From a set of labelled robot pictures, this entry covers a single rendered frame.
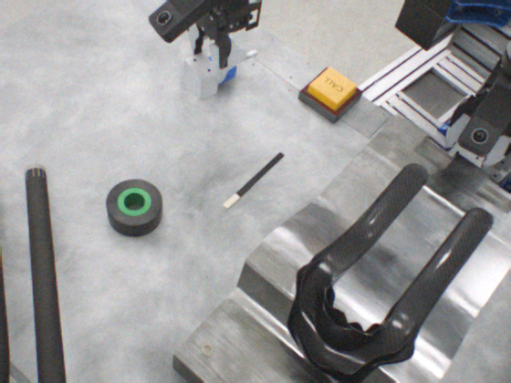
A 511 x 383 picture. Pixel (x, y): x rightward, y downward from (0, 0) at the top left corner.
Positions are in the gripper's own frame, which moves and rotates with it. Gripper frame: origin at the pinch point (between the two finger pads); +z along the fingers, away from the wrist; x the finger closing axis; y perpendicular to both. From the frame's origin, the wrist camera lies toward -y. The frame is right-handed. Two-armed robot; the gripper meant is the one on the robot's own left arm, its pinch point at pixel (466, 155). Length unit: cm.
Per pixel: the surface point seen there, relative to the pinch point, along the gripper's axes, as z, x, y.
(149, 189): 1, 37, -34
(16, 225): 5, 49, -48
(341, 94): 0.9, 22.4, -0.3
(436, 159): -1.7, 3.7, -5.1
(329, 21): 85, 61, 104
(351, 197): -3.7, 11.1, -20.6
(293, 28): 85, 70, 92
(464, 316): -4.5, -9.2, -28.5
